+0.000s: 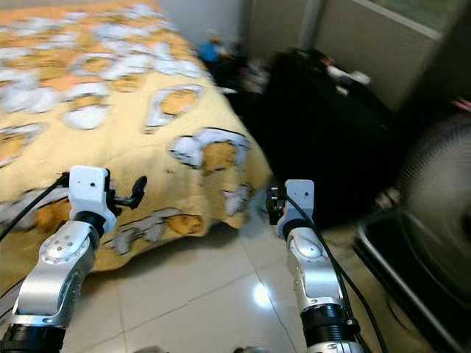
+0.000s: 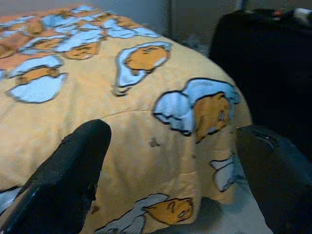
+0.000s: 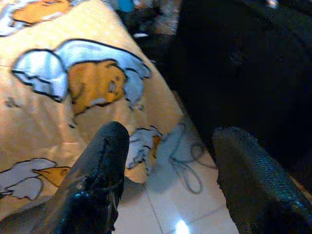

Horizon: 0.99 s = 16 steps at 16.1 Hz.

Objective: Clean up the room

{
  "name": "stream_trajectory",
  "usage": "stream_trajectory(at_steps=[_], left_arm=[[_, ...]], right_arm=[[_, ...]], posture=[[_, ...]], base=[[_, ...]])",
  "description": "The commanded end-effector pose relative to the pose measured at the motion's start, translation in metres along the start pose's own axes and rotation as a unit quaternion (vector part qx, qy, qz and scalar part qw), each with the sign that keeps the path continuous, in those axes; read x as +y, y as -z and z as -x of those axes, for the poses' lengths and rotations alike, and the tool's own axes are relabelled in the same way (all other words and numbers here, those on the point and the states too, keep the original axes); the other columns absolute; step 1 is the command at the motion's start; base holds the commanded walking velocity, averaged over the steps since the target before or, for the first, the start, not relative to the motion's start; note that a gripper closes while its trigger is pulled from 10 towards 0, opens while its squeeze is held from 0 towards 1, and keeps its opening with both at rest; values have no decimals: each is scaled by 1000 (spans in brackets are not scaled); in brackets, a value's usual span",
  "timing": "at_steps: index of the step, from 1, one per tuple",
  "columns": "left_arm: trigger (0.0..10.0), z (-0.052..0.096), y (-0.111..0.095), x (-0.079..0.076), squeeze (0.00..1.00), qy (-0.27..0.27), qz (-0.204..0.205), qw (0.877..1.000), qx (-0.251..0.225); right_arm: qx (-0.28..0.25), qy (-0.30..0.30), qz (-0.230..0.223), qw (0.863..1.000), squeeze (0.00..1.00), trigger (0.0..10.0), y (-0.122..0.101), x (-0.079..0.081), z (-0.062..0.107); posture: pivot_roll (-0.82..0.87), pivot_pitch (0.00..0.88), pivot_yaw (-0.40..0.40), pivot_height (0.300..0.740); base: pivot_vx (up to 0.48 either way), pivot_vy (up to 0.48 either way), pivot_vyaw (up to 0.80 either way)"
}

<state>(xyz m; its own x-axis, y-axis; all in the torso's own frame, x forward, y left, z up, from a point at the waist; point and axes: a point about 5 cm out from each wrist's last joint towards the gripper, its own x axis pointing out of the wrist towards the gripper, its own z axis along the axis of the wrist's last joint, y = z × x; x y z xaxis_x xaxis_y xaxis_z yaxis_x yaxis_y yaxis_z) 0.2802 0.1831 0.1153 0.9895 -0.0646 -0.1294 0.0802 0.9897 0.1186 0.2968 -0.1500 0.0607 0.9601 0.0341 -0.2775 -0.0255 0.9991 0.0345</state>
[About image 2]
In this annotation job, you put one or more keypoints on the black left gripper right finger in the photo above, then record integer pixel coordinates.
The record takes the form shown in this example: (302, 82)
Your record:
(280, 182)

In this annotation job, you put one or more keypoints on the large black fabric bag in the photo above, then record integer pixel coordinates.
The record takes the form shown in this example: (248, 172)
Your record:
(268, 73)

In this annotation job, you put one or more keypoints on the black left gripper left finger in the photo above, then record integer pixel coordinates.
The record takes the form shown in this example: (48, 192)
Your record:
(61, 182)

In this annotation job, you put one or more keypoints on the dark grey cabinet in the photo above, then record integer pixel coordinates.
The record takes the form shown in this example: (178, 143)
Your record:
(204, 17)

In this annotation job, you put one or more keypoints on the yellow cartoon print blanket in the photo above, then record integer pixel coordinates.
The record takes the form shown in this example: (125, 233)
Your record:
(97, 97)

